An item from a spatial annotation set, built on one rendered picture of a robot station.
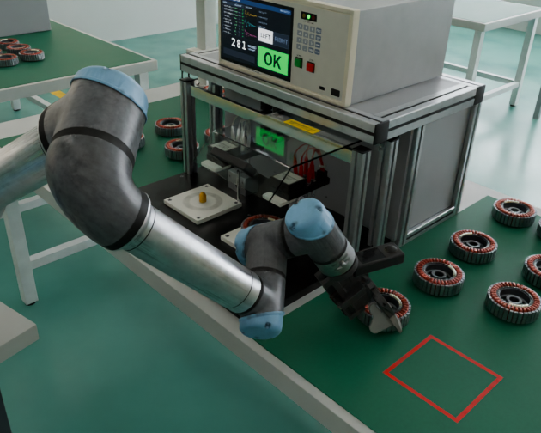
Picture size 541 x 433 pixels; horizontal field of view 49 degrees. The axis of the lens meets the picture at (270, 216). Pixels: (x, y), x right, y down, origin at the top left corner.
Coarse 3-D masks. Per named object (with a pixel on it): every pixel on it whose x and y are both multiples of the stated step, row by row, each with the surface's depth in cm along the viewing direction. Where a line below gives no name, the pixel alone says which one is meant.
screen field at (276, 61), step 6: (258, 48) 145; (264, 48) 143; (258, 54) 146; (264, 54) 144; (270, 54) 143; (276, 54) 141; (282, 54) 140; (288, 54) 138; (258, 60) 146; (264, 60) 145; (270, 60) 143; (276, 60) 142; (282, 60) 140; (288, 60) 139; (264, 66) 145; (270, 66) 144; (276, 66) 143; (282, 66) 141; (282, 72) 142
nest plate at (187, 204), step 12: (192, 192) 166; (204, 192) 166; (216, 192) 166; (168, 204) 161; (180, 204) 159; (192, 204) 160; (204, 204) 160; (216, 204) 160; (228, 204) 160; (240, 204) 161; (192, 216) 154; (204, 216) 154; (216, 216) 157
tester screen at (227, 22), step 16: (224, 0) 148; (240, 0) 144; (224, 16) 150; (240, 16) 146; (256, 16) 142; (272, 16) 138; (288, 16) 135; (224, 32) 152; (240, 32) 148; (256, 32) 144; (288, 32) 136; (256, 48) 146; (272, 48) 142; (256, 64) 148; (288, 64) 140
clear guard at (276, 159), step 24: (264, 120) 137; (216, 144) 128; (240, 144) 125; (264, 144) 125; (288, 144) 125; (312, 144) 125; (336, 144) 126; (216, 168) 125; (264, 168) 119; (288, 168) 116; (264, 192) 116
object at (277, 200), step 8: (288, 176) 145; (296, 176) 145; (304, 176) 150; (288, 184) 141; (296, 184) 142; (304, 184) 144; (312, 184) 147; (320, 184) 149; (280, 192) 143; (288, 192) 141; (296, 192) 143; (304, 192) 145; (312, 192) 149; (272, 200) 143; (280, 200) 143; (288, 200) 142
